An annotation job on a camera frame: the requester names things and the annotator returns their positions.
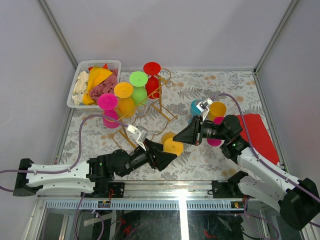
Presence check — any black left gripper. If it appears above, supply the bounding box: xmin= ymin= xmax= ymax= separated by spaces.
xmin=120 ymin=140 xmax=178 ymax=179

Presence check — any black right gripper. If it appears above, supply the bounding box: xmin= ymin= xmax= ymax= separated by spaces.
xmin=173 ymin=115 xmax=229 ymax=146

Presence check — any orange wine glass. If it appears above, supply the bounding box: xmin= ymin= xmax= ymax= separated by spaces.
xmin=161 ymin=132 xmax=184 ymax=156
xmin=207 ymin=101 xmax=227 ymax=121
xmin=114 ymin=82 xmax=136 ymax=118

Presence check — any blue wine glass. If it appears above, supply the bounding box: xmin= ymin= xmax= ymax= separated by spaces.
xmin=188 ymin=99 xmax=202 ymax=124

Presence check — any magenta wine glass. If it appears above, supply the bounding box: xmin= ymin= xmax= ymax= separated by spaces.
xmin=206 ymin=116 xmax=224 ymax=147
xmin=97 ymin=93 xmax=120 ymax=129

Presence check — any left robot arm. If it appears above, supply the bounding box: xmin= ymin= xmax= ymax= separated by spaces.
xmin=13 ymin=139 xmax=177 ymax=198

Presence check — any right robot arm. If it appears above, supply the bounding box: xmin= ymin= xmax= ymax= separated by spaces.
xmin=173 ymin=115 xmax=320 ymax=230

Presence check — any green wine glass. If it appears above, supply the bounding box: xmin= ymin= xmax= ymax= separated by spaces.
xmin=129 ymin=71 xmax=148 ymax=106

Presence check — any red wine glass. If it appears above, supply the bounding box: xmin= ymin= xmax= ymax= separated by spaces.
xmin=143 ymin=61 xmax=161 ymax=100

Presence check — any floral tablecloth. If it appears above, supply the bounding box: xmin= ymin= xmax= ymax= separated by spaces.
xmin=58 ymin=70 xmax=288 ymax=181

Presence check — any red folded cloth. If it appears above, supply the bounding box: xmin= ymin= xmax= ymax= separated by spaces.
xmin=244 ymin=113 xmax=280 ymax=165

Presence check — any dusty pink cloth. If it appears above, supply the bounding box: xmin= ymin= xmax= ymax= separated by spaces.
xmin=89 ymin=68 xmax=119 ymax=101

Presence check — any yellow cloth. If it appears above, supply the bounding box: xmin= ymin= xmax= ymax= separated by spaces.
xmin=82 ymin=66 xmax=113 ymax=106

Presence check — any cream floral cloth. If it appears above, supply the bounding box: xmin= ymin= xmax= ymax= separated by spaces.
xmin=71 ymin=71 xmax=89 ymax=105

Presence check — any white plastic laundry basket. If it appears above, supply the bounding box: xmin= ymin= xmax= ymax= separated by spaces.
xmin=66 ymin=59 xmax=122 ymax=110

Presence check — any gold wire glass rack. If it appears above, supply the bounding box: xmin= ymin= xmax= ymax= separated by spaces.
xmin=119 ymin=68 xmax=178 ymax=140

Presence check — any aluminium mounting rail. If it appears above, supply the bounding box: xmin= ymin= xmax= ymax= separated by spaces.
xmin=45 ymin=180 xmax=246 ymax=211

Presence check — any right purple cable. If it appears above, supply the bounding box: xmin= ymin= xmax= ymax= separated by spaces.
xmin=209 ymin=92 xmax=320 ymax=228

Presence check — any purple cable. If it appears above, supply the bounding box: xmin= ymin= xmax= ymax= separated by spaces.
xmin=209 ymin=92 xmax=320 ymax=228
xmin=0 ymin=114 xmax=130 ymax=193

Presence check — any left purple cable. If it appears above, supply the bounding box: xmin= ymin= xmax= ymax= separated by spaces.
xmin=0 ymin=114 xmax=130 ymax=193

